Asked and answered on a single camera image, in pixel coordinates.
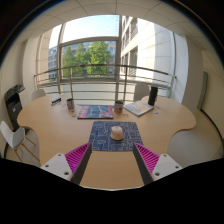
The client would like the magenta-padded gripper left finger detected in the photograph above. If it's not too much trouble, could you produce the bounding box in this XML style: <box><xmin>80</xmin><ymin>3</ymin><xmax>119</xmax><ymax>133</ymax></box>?
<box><xmin>40</xmin><ymin>142</ymin><xmax>93</xmax><ymax>186</ymax></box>

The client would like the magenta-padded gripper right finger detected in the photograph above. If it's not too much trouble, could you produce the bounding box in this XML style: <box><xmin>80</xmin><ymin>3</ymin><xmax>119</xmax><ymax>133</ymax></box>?
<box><xmin>132</xmin><ymin>142</ymin><xmax>184</xmax><ymax>186</ymax></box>

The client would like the beige computer mouse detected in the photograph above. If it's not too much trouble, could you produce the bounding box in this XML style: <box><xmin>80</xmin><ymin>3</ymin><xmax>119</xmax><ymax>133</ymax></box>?
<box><xmin>110</xmin><ymin>125</ymin><xmax>125</xmax><ymax>141</ymax></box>

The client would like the dark blue patterned mouse pad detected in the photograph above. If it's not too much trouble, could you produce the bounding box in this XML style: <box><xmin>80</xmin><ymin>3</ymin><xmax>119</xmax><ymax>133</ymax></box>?
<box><xmin>88</xmin><ymin>120</ymin><xmax>144</xmax><ymax>152</ymax></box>

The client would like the white chair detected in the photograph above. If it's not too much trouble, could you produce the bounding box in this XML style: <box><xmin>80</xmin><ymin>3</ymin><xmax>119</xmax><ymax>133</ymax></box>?
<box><xmin>133</xmin><ymin>82</ymin><xmax>151</xmax><ymax>102</ymax></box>
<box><xmin>0</xmin><ymin>120</ymin><xmax>41</xmax><ymax>164</ymax></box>
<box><xmin>30</xmin><ymin>88</ymin><xmax>47</xmax><ymax>102</ymax></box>

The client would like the striped mug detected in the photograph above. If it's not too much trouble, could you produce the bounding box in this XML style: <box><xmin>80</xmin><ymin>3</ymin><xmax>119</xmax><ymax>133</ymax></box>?
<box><xmin>66</xmin><ymin>97</ymin><xmax>75</xmax><ymax>111</ymax></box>

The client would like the light blue illustrated book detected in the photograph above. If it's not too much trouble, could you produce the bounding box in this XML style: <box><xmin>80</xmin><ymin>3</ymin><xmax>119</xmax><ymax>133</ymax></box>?
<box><xmin>123</xmin><ymin>100</ymin><xmax>155</xmax><ymax>117</ymax></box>

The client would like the red and blue magazine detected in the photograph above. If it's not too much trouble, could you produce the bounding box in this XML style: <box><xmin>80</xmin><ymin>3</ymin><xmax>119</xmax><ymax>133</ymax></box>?
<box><xmin>77</xmin><ymin>105</ymin><xmax>115</xmax><ymax>120</ymax></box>

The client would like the small dark stapler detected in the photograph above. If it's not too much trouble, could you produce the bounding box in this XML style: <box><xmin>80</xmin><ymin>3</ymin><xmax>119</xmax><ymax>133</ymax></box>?
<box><xmin>50</xmin><ymin>97</ymin><xmax>62</xmax><ymax>107</ymax></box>

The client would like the black cylindrical tumbler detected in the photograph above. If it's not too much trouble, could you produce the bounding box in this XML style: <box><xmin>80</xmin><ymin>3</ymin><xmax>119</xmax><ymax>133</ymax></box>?
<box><xmin>147</xmin><ymin>86</ymin><xmax>159</xmax><ymax>107</ymax></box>

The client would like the black and white printer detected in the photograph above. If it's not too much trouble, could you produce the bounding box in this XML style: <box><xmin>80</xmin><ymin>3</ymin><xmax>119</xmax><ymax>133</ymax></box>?
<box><xmin>3</xmin><ymin>84</ymin><xmax>26</xmax><ymax>132</ymax></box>

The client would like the white mug with red print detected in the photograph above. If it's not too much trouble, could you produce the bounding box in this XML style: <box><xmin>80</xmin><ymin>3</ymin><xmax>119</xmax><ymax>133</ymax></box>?
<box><xmin>114</xmin><ymin>99</ymin><xmax>125</xmax><ymax>113</ymax></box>

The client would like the metal balcony railing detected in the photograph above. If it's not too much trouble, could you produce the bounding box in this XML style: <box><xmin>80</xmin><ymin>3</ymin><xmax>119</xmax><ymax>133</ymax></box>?
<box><xmin>33</xmin><ymin>63</ymin><xmax>178</xmax><ymax>103</ymax></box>

